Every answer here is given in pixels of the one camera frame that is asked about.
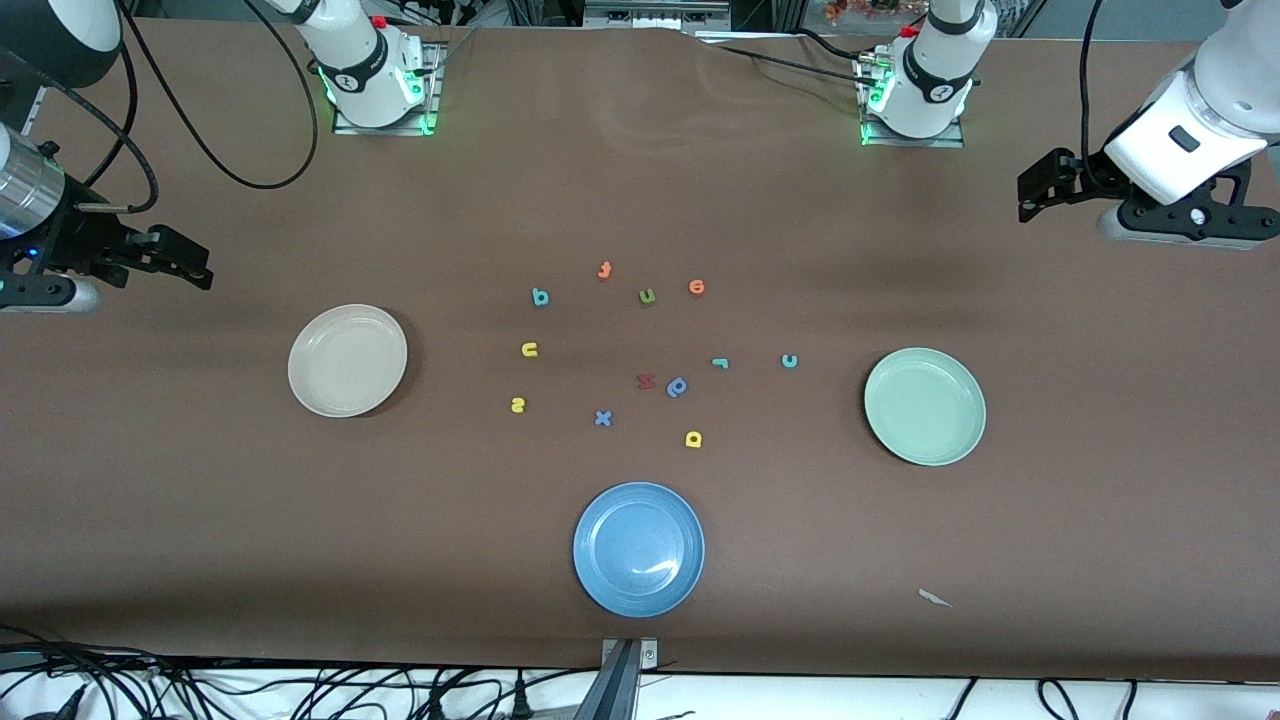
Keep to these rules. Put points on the orange red decoration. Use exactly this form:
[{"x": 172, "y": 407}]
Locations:
[{"x": 860, "y": 8}]

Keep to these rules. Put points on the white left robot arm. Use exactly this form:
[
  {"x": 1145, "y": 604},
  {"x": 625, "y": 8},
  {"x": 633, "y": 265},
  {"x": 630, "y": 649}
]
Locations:
[{"x": 925, "y": 120}]

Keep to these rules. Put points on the light green round plate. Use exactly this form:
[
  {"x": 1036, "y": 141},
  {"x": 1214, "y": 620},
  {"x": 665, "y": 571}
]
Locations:
[{"x": 925, "y": 406}]

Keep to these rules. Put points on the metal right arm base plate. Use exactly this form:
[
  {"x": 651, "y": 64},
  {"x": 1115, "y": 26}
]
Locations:
[{"x": 385, "y": 131}]

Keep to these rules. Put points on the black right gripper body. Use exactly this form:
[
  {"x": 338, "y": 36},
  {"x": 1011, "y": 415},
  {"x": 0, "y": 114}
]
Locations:
[{"x": 72, "y": 242}]

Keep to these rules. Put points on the grey metal box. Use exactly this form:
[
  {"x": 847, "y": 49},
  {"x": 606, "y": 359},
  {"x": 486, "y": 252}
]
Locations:
[{"x": 655, "y": 14}]

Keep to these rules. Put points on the beige brown round plate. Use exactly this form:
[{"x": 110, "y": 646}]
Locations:
[{"x": 347, "y": 360}]

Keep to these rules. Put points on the blue round plate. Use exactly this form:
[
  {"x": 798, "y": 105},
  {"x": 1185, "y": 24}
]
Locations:
[{"x": 638, "y": 549}]

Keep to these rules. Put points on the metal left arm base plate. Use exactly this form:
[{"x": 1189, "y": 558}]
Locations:
[{"x": 915, "y": 142}]

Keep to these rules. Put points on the blue rounded foam letter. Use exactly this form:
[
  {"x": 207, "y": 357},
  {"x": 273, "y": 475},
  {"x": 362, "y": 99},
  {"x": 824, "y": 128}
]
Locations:
[{"x": 677, "y": 387}]

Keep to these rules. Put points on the white paper scrap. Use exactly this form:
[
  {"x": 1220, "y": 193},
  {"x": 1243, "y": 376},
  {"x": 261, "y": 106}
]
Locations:
[{"x": 935, "y": 598}]

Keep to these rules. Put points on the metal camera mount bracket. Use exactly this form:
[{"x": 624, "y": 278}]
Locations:
[{"x": 628, "y": 665}]

